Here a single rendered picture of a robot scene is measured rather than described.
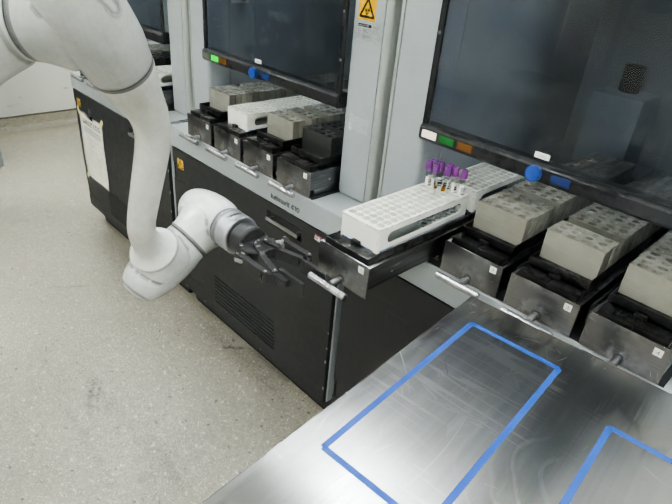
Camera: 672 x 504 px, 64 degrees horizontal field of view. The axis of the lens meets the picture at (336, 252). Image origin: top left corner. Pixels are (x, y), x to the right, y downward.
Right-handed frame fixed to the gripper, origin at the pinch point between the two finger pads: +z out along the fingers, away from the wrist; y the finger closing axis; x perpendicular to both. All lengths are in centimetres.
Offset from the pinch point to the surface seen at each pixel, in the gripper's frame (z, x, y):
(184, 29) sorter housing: -103, -28, 36
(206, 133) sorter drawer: -77, -3, 27
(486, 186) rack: 9.1, -11.9, 45.6
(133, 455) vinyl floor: -43, 75, -22
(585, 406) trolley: 53, -7, 2
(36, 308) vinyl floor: -130, 74, -19
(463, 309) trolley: 30.7, -7.4, 7.1
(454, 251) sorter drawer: 15.7, -4.5, 26.5
